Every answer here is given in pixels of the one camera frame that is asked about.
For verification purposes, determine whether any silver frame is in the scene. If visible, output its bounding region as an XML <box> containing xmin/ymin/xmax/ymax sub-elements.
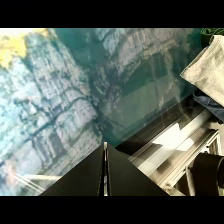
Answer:
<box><xmin>127</xmin><ymin>108</ymin><xmax>224</xmax><ymax>197</ymax></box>

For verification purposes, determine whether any light grey garment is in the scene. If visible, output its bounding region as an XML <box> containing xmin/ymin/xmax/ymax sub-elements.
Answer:
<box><xmin>179</xmin><ymin>34</ymin><xmax>224</xmax><ymax>108</ymax></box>

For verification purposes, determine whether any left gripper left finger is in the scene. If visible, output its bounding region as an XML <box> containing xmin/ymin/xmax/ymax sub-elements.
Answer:
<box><xmin>40</xmin><ymin>143</ymin><xmax>105</xmax><ymax>197</ymax></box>

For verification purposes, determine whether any green garment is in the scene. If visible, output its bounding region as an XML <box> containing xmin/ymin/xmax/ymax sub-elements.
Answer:
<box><xmin>199</xmin><ymin>28</ymin><xmax>224</xmax><ymax>48</ymax></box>

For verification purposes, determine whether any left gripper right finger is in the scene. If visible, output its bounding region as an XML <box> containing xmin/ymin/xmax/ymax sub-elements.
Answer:
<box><xmin>106</xmin><ymin>142</ymin><xmax>170</xmax><ymax>197</ymax></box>

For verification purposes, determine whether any blue garment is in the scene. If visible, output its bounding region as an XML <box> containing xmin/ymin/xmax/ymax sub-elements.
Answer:
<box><xmin>192</xmin><ymin>91</ymin><xmax>224</xmax><ymax>123</ymax></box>

